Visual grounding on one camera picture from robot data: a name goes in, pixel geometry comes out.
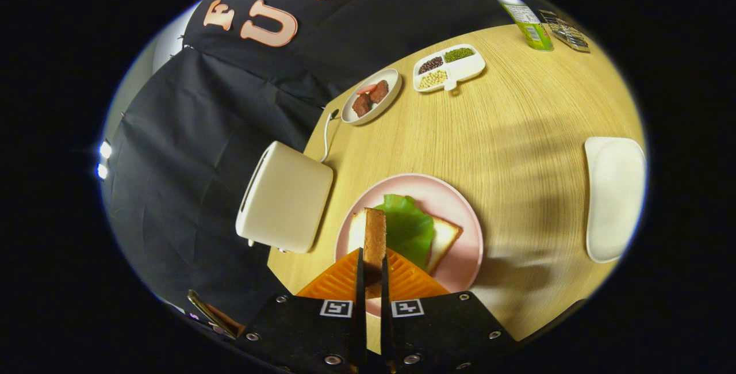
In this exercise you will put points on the shiny brown bar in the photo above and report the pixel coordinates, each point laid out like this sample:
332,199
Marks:
213,313

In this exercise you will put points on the white bread slice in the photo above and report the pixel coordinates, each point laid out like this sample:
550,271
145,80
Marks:
444,236

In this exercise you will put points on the black backdrop cloth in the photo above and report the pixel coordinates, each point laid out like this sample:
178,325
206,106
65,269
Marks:
190,132

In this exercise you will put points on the round grey plate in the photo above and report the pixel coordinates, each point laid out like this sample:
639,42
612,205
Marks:
391,83

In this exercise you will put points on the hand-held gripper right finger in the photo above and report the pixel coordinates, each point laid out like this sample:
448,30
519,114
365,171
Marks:
385,316

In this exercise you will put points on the white square plate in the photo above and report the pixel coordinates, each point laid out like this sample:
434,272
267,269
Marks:
615,201

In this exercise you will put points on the white divided dish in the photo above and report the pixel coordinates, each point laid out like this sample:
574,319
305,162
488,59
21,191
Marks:
468,69

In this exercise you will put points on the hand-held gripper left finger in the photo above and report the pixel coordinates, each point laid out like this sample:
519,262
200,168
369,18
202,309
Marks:
361,305

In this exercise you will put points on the silver bottle green label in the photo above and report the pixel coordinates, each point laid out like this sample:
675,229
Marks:
529,20

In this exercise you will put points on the white toaster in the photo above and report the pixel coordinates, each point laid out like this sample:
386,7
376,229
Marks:
287,201

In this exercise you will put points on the pink plate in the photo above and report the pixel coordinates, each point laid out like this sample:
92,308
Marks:
460,247

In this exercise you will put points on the pile of green beans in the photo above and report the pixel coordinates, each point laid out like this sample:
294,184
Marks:
459,54

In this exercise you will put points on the brown-crust toast slice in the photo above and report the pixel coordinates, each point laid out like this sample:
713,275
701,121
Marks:
375,236

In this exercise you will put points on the pink sausage slice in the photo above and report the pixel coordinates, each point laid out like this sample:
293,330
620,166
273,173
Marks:
365,89

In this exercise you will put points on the brown meat piece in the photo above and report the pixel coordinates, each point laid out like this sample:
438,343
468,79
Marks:
362,105
379,91

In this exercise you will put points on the pile of dark beans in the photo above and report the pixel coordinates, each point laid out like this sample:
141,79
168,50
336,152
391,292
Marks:
430,65

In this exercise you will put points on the green lettuce leaf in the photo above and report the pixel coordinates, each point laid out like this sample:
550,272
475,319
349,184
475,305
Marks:
408,230

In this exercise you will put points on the pile of yellow soybeans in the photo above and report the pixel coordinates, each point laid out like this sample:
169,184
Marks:
432,79

